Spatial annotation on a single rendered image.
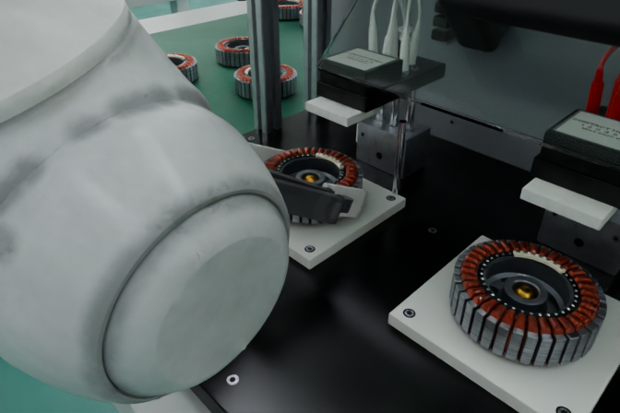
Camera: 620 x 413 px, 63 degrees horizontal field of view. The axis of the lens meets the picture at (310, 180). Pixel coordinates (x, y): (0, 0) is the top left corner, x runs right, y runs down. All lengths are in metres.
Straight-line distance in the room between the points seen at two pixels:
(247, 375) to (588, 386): 0.24
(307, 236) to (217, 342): 0.35
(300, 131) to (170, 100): 0.57
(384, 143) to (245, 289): 0.48
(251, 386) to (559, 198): 0.27
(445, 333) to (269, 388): 0.14
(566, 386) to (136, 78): 0.35
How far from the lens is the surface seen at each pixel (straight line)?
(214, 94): 0.94
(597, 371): 0.44
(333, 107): 0.54
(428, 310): 0.44
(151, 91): 0.17
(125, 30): 0.18
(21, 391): 1.52
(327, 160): 0.57
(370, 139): 0.64
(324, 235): 0.51
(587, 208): 0.42
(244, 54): 1.05
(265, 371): 0.41
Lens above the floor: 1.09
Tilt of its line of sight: 31 degrees down
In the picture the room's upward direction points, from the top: straight up
